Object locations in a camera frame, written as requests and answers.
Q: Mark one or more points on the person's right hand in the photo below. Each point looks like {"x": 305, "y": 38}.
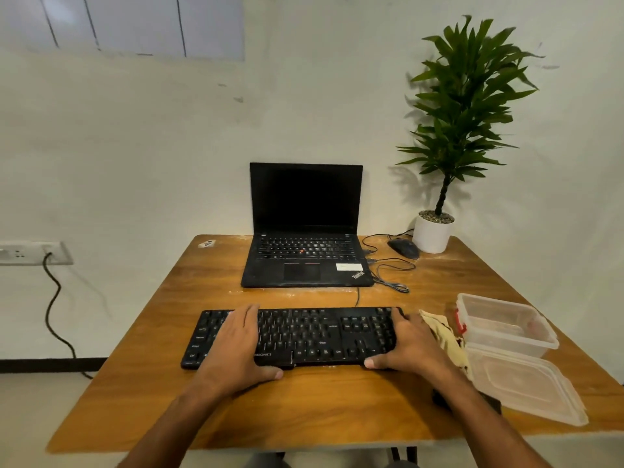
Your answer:
{"x": 414, "y": 348}

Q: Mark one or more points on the person's left hand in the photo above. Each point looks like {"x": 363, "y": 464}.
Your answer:
{"x": 234, "y": 355}

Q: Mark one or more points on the person's right thumb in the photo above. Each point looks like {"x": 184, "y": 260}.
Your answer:
{"x": 379, "y": 362}

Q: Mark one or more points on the person's left thumb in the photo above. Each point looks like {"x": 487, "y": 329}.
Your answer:
{"x": 271, "y": 374}

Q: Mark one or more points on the black computer keyboard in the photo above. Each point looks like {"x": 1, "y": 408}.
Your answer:
{"x": 312, "y": 336}

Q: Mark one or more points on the person's left forearm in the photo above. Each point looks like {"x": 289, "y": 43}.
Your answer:
{"x": 180, "y": 426}

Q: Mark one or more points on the person's right forearm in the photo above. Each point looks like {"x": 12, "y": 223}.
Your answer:
{"x": 487, "y": 426}

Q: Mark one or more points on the crumpled yellow cloth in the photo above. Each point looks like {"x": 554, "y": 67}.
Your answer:
{"x": 446, "y": 336}

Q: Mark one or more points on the black table leg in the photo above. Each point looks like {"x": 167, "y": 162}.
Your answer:
{"x": 403, "y": 454}

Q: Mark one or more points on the black computer mouse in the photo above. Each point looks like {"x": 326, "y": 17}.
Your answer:
{"x": 404, "y": 248}

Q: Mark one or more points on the flat black object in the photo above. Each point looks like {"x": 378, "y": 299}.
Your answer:
{"x": 490, "y": 400}

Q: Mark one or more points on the clear plastic container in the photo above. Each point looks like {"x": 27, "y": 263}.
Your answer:
{"x": 507, "y": 326}

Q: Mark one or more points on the white plant pot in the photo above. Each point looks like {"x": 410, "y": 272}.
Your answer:
{"x": 431, "y": 236}

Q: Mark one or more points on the clear plastic lid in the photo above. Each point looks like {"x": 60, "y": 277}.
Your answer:
{"x": 526, "y": 385}

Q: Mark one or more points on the black laptop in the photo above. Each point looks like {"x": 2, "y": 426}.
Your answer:
{"x": 305, "y": 224}

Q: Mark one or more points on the green leafy plant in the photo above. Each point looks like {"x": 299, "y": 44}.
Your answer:
{"x": 460, "y": 107}

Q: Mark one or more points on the frosted window panel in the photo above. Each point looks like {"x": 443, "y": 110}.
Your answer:
{"x": 136, "y": 24}

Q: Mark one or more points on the white wall socket panel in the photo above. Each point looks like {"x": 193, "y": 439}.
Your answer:
{"x": 29, "y": 253}

